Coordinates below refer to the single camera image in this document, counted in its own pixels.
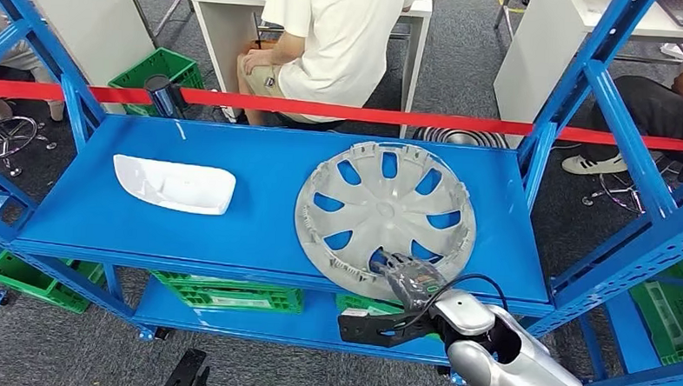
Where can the person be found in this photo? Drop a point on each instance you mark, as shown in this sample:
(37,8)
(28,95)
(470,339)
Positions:
(656,107)
(336,41)
(19,56)

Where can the black chrome barrier post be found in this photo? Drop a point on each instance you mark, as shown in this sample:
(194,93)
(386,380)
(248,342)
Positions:
(161,97)

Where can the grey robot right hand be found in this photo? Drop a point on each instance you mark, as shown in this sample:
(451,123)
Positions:
(412,281)

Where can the swivel chair chrome base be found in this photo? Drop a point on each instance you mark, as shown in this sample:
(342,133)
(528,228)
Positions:
(624,195)
(1,139)

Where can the silver plastic wheel hubcap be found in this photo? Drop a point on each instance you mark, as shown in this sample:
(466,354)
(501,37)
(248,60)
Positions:
(387,208)

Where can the red barrier belt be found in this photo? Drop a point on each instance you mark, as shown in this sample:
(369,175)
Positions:
(351,111)

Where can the ribbed round grey base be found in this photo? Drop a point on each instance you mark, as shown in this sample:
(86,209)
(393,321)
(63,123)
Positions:
(459,138)

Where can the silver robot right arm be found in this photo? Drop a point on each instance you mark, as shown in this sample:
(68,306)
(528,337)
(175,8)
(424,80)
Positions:
(512,366)

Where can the white plastic mirror cover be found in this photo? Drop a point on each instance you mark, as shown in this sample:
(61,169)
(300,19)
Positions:
(175,184)

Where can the white desk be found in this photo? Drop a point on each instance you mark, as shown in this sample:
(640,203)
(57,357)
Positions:
(90,19)
(222,25)
(543,56)

